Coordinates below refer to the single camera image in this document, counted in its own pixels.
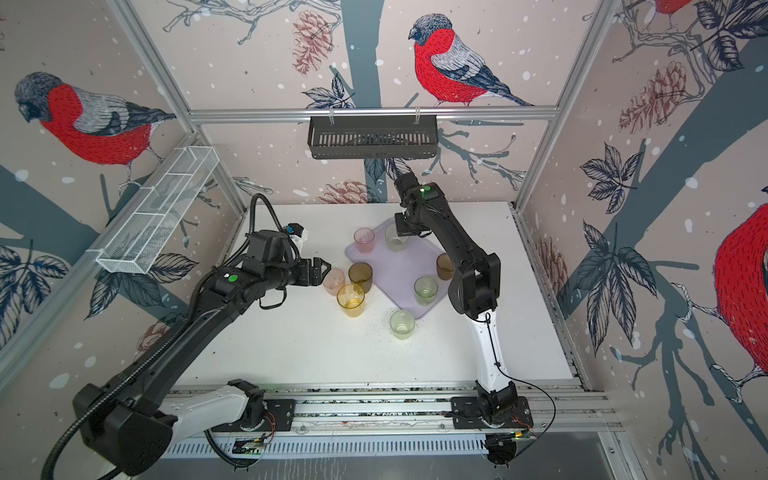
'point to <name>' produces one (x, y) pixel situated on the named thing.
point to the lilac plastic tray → (396, 272)
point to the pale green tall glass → (395, 243)
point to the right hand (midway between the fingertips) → (405, 233)
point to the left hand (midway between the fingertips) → (317, 265)
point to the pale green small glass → (402, 323)
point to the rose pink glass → (365, 238)
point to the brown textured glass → (445, 266)
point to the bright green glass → (425, 288)
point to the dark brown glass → (361, 273)
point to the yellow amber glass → (350, 298)
